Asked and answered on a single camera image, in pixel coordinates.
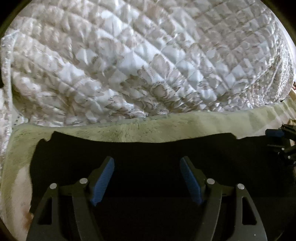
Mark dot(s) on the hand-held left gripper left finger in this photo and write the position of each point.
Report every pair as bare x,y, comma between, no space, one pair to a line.
103,183

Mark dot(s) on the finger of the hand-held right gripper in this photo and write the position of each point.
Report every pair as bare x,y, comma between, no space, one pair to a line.
283,150
274,133

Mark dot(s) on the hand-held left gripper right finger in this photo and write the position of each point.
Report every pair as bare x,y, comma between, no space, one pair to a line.
190,183

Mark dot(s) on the black pants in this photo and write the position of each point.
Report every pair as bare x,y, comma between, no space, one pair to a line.
148,157

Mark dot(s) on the wooden furniture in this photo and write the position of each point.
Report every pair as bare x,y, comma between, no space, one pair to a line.
293,92

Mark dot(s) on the green-edged cream plush blanket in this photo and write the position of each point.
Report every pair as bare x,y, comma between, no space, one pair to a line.
138,129

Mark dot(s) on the white quilted floral bedspread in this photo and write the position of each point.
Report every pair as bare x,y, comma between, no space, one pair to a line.
138,58

